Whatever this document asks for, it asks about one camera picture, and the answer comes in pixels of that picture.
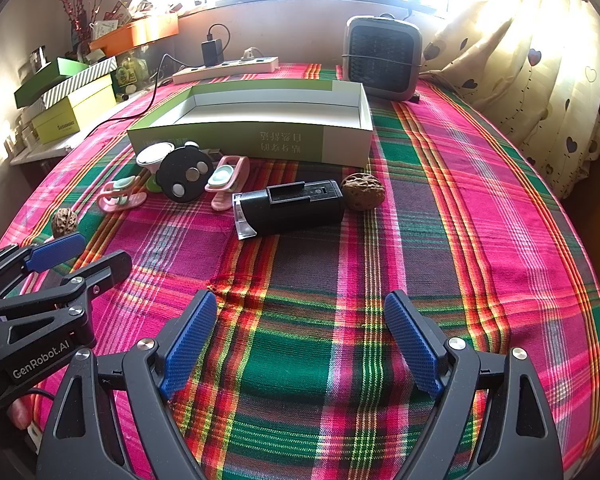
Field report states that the black bike light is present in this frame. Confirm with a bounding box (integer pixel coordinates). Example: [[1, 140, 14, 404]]
[[231, 179, 346, 241]]

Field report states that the pink mint clip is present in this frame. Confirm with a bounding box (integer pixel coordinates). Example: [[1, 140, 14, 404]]
[[98, 176, 147, 213], [204, 155, 251, 212]]

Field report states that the black charger with cable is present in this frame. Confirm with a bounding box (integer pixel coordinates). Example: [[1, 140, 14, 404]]
[[77, 24, 229, 136]]

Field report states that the grey space heater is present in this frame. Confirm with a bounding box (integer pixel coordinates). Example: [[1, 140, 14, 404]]
[[341, 15, 423, 102]]

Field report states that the green box lid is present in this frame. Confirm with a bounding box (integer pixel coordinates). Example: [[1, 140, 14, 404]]
[[14, 57, 88, 108]]

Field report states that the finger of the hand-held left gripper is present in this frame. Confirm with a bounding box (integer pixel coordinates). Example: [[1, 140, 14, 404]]
[[0, 251, 133, 370], [0, 232, 87, 295]]

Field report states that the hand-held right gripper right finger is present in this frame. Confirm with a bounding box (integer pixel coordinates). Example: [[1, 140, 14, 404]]
[[384, 290, 565, 480]]

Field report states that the clear jar green label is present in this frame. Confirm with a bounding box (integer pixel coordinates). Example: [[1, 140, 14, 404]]
[[117, 55, 148, 86]]

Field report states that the cream heart print curtain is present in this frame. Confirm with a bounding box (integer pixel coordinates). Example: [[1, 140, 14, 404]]
[[420, 0, 600, 196]]

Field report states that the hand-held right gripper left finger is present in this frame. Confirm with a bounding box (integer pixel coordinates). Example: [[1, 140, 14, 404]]
[[36, 290, 218, 480]]

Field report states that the person's left hand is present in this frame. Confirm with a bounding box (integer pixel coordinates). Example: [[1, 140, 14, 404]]
[[7, 397, 33, 428]]

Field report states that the yellow-green box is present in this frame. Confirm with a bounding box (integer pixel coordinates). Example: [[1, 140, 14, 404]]
[[31, 77, 118, 145]]

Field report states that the black round disc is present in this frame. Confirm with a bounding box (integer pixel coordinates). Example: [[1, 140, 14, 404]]
[[159, 142, 214, 204]]

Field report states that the beige power strip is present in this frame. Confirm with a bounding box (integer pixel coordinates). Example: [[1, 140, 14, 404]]
[[172, 56, 279, 85]]

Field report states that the brown walnut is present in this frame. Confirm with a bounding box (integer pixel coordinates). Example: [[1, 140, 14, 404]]
[[50, 209, 80, 238], [341, 172, 383, 208]]

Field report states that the pink green plaid blanket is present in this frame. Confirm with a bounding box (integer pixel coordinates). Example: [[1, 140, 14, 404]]
[[0, 62, 600, 480]]

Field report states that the white round gadget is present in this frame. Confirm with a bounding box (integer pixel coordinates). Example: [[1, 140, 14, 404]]
[[136, 141, 176, 193]]

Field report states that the pile of paper packets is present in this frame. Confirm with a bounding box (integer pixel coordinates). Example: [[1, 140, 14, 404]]
[[95, 0, 148, 27]]

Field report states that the white side table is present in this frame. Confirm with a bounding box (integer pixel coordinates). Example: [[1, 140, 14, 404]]
[[7, 100, 126, 166]]

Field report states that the striped box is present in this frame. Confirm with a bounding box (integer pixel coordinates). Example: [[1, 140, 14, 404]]
[[42, 56, 118, 110]]

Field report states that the orange box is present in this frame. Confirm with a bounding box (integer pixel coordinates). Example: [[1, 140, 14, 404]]
[[89, 11, 180, 57]]

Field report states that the green white cardboard box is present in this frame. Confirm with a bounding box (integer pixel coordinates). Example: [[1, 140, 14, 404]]
[[126, 78, 374, 168]]

